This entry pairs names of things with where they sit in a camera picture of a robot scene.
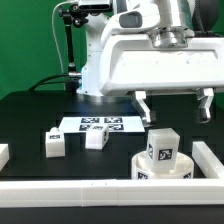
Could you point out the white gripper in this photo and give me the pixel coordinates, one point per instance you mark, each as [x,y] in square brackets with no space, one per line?
[156,51]

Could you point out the white round stool seat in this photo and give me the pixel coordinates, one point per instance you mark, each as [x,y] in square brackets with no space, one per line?
[184,168]

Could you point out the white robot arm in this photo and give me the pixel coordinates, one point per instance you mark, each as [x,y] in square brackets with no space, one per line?
[90,75]

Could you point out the white U-shaped obstacle fence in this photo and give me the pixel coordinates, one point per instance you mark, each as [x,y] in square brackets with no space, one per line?
[84,193]

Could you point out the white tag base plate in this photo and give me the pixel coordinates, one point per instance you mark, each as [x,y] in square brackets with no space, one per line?
[128,124]

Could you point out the black camera on mount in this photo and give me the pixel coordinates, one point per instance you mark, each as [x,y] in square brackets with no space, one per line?
[95,6]

